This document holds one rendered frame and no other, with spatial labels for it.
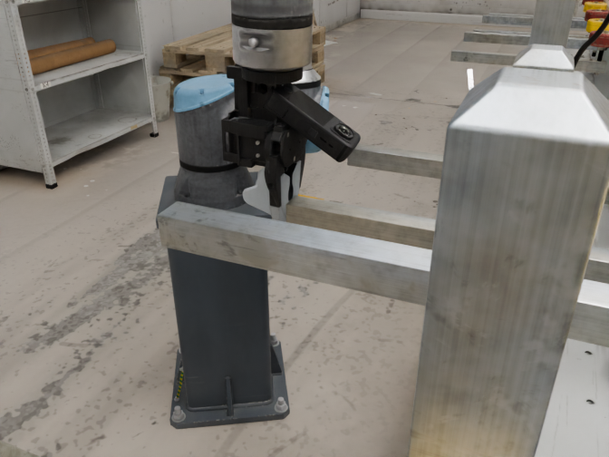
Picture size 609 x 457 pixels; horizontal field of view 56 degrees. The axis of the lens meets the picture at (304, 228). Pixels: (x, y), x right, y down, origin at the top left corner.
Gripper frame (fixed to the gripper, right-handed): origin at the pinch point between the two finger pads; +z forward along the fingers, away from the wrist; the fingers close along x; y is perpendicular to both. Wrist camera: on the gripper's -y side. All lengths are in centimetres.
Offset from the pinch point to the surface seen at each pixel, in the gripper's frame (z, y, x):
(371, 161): -0.7, -4.2, -23.6
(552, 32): -25.8, -26.9, -2.4
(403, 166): -0.9, -9.6, -23.6
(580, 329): -12.1, -32.5, 26.3
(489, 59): 1, -11, -124
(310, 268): -11.8, -13.7, 26.4
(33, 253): 86, 148, -80
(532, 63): -27.6, -26.2, 22.4
